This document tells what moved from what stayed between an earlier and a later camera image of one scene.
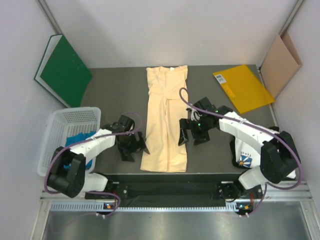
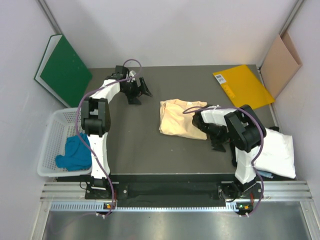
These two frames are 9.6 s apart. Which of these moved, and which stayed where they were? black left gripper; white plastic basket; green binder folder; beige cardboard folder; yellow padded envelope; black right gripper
Moved: black right gripper; black left gripper
Stayed: white plastic basket; beige cardboard folder; green binder folder; yellow padded envelope
